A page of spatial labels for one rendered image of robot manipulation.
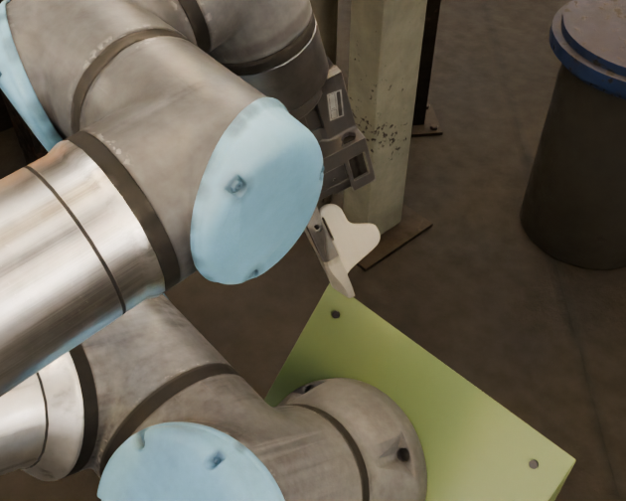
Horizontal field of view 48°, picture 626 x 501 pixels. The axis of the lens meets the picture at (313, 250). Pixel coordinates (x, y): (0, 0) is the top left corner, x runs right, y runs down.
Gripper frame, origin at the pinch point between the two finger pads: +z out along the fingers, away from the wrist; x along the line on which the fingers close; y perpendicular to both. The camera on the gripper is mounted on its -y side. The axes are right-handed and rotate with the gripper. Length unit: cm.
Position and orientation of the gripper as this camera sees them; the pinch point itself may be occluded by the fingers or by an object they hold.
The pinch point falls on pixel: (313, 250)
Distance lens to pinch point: 71.4
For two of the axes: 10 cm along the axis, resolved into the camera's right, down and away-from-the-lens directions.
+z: 2.4, 6.1, 7.6
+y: 8.8, -4.6, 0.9
